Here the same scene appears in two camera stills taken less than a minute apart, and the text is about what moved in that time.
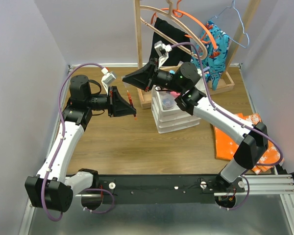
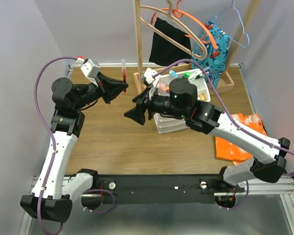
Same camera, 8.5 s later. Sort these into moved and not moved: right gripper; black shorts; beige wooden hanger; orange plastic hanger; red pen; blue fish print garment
Moved: right gripper; red pen
Not moved: orange plastic hanger; black shorts; beige wooden hanger; blue fish print garment
